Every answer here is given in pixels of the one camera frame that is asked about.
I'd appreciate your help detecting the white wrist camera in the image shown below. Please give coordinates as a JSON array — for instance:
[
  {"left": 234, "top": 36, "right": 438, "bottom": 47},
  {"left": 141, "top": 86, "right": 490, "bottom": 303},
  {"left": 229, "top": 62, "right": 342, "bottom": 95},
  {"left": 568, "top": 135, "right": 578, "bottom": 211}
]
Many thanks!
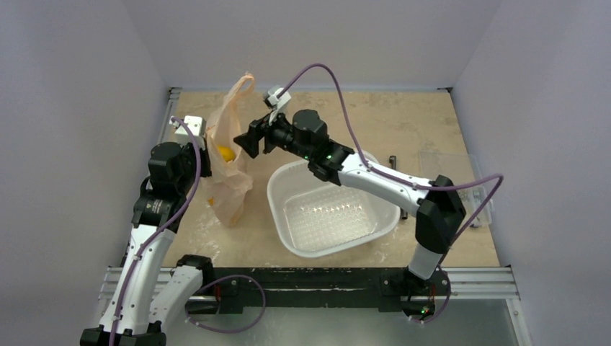
[
  {"left": 169, "top": 115, "right": 206, "bottom": 150},
  {"left": 263, "top": 85, "right": 292, "bottom": 125}
]

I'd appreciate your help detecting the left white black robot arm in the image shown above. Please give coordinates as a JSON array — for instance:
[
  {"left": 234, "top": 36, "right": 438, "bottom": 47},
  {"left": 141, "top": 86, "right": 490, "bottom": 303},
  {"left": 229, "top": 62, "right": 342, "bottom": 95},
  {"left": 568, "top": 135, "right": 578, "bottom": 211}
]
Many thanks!
[{"left": 79, "top": 142, "right": 215, "bottom": 345}]

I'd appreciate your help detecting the black T-handle wrench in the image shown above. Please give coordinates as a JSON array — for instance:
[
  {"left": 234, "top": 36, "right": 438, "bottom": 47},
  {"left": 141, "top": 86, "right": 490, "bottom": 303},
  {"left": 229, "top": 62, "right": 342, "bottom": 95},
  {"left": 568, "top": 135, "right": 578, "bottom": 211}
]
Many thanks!
[{"left": 388, "top": 155, "right": 409, "bottom": 221}]

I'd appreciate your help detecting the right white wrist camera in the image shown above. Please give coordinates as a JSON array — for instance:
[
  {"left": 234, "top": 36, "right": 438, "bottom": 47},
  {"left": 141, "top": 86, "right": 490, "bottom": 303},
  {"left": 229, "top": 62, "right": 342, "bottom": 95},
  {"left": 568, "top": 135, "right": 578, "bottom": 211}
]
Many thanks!
[{"left": 263, "top": 85, "right": 292, "bottom": 125}]

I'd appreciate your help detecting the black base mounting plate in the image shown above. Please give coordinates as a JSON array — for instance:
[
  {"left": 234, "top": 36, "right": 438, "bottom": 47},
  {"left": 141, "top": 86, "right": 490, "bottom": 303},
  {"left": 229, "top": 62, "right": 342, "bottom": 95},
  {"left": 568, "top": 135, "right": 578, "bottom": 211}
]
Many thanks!
[{"left": 186, "top": 267, "right": 452, "bottom": 319}]

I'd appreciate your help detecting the white plastic basket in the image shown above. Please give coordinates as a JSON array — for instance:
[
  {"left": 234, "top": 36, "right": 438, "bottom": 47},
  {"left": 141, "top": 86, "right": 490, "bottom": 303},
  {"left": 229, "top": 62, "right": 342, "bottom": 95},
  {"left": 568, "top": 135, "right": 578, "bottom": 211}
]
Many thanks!
[{"left": 267, "top": 160, "right": 401, "bottom": 258}]

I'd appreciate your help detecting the orange translucent plastic bag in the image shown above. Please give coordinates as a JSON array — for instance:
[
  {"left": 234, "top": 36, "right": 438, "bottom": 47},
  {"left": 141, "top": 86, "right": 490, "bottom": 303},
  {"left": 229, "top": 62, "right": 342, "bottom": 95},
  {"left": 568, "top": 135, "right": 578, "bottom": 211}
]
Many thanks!
[{"left": 204, "top": 73, "right": 255, "bottom": 226}]

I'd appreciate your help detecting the clear plastic screw box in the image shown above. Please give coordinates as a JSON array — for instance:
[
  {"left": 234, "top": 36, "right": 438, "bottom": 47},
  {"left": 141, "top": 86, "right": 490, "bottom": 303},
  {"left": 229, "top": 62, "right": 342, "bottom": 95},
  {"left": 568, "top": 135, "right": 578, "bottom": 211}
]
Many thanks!
[{"left": 419, "top": 150, "right": 494, "bottom": 219}]

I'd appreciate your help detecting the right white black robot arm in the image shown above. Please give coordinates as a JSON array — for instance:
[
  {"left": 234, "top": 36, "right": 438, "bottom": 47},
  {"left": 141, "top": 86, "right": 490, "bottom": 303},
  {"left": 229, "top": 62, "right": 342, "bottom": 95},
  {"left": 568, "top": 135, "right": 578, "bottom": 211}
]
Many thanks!
[{"left": 233, "top": 110, "right": 466, "bottom": 293}]

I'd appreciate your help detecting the yellow fake fruit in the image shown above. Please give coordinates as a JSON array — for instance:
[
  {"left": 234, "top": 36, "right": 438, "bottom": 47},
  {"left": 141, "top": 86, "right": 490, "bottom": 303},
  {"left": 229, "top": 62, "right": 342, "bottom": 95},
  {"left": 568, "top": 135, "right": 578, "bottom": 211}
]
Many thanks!
[{"left": 217, "top": 146, "right": 236, "bottom": 163}]

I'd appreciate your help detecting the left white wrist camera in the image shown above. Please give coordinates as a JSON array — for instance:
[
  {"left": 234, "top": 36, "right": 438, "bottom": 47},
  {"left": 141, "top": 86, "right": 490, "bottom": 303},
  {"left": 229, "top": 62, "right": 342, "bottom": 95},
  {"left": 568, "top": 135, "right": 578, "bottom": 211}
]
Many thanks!
[{"left": 169, "top": 115, "right": 206, "bottom": 150}]

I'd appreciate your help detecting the aluminium rail frame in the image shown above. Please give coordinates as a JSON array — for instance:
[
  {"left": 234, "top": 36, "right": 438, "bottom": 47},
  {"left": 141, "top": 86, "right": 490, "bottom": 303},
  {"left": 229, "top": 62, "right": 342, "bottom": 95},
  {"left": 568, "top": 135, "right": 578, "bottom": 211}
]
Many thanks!
[{"left": 88, "top": 86, "right": 533, "bottom": 346}]

